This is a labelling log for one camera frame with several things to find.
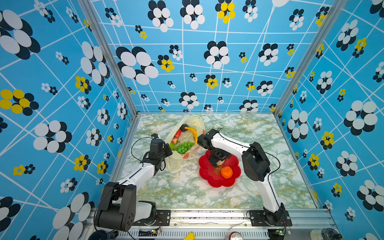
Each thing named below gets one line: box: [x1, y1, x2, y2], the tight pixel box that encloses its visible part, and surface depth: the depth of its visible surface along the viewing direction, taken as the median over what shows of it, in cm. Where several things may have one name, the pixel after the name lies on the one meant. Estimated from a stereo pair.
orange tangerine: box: [221, 166, 233, 179], surface depth 86 cm
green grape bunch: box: [174, 141, 195, 155], surface depth 98 cm
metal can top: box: [225, 231, 244, 240], surface depth 61 cm
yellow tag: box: [183, 231, 196, 240], surface depth 70 cm
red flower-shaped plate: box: [198, 150, 241, 188], surface depth 90 cm
